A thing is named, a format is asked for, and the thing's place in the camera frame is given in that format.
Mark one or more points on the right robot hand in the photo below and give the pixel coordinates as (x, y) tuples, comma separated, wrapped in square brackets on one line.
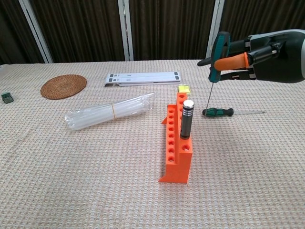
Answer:
[(278, 62)]

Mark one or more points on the black silver precision screwdriver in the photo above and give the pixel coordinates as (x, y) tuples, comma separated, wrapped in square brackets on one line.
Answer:
[(186, 121)]

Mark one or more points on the orange holder block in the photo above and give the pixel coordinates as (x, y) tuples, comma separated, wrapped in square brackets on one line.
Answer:
[(177, 167)]

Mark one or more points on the small yellow packet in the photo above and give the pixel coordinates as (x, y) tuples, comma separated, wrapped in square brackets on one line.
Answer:
[(184, 89)]

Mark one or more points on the white folded laptop stand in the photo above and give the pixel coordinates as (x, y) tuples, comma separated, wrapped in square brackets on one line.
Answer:
[(143, 78)]

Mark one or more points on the clear bag of tubes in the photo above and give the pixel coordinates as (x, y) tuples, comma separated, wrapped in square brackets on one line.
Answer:
[(102, 113)]

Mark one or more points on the beige woven tablecloth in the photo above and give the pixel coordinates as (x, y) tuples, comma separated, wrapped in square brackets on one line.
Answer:
[(95, 171)]

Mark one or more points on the round woven rattan coaster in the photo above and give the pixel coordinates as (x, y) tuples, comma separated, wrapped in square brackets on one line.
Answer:
[(63, 86)]

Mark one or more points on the small green box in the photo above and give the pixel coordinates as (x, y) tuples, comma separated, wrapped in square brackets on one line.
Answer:
[(7, 97)]

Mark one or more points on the white partition frame post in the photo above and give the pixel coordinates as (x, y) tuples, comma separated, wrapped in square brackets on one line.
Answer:
[(125, 31), (35, 31), (215, 23)]

